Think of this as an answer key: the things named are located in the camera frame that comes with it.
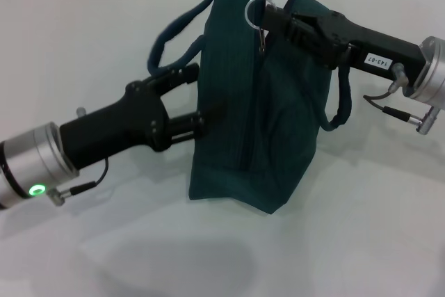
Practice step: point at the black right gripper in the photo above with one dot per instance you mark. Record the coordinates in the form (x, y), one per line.
(375, 50)

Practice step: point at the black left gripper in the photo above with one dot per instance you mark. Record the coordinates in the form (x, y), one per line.
(114, 130)

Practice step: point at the dark teal insulated lunch bag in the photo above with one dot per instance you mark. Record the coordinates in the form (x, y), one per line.
(278, 119)

